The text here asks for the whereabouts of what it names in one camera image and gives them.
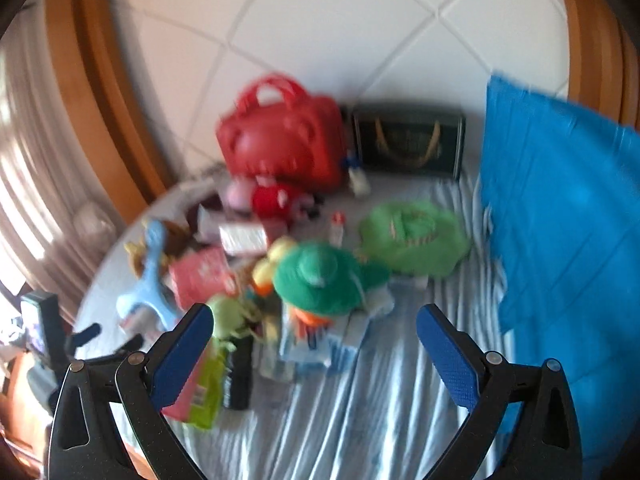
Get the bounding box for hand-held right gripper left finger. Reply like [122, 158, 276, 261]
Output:
[47, 302, 216, 480]

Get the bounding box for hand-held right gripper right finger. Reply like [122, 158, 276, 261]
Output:
[416, 303, 586, 480]

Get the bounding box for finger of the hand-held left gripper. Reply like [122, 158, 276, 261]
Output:
[102, 335, 147, 365]
[67, 323, 102, 349]

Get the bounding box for brown bear plush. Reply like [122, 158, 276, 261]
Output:
[124, 220, 196, 276]

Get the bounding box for green frog plush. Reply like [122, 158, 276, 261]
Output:
[252, 237, 391, 331]

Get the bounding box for blue plastic crate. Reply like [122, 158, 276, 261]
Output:
[480, 75, 640, 480]

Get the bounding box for striped cloth covered desktop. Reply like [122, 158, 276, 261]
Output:
[75, 175, 521, 480]

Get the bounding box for lime green pink packet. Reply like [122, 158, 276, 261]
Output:
[162, 345, 226, 431]

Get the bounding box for black box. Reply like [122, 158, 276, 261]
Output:
[222, 335, 253, 411]

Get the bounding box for light green plush toy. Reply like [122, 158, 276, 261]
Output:
[207, 295, 261, 351]

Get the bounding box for light blue plastic toy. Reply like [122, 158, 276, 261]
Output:
[116, 220, 183, 333]

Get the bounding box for pink box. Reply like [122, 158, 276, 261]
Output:
[170, 249, 238, 311]

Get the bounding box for green flat plush pouch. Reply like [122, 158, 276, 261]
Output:
[359, 200, 471, 276]

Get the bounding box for pale blue cloth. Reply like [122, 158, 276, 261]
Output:
[277, 305, 396, 376]

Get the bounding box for white box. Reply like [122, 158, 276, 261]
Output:
[219, 222, 267, 253]

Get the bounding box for white sheer curtain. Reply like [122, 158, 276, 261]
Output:
[0, 45, 131, 321]

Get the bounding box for small bottle red cap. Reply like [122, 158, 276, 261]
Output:
[330, 211, 348, 248]

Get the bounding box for pink pig plush red dress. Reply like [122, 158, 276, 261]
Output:
[222, 175, 326, 223]

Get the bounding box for white bottle blue cap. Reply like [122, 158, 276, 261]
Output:
[345, 152, 372, 196]

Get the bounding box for red bear-face suitcase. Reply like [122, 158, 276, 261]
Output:
[216, 74, 346, 193]

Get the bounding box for dark gift box gold handles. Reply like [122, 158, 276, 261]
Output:
[350, 105, 467, 181]

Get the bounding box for wooden wall trim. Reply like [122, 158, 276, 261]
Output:
[555, 0, 640, 126]
[45, 0, 171, 206]

